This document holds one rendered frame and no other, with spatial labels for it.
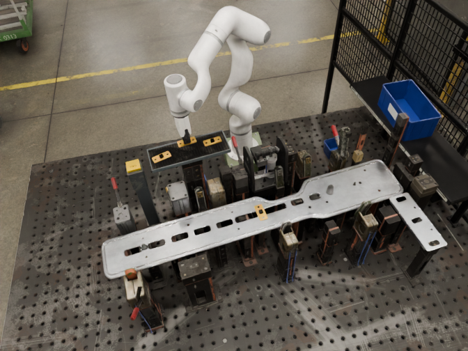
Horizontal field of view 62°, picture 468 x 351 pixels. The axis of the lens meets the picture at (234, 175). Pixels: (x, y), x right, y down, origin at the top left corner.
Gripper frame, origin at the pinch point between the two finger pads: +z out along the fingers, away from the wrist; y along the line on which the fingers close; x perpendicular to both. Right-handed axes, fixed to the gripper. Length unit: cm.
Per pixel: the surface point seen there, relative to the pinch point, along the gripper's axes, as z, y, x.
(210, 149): 8.1, 3.5, 9.6
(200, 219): 24.1, 27.2, -4.9
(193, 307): 53, 53, -20
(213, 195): 17.3, 22.1, 3.8
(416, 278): 53, 79, 82
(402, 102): 20, 0, 120
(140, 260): 24, 37, -34
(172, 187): 13.1, 14.1, -12.4
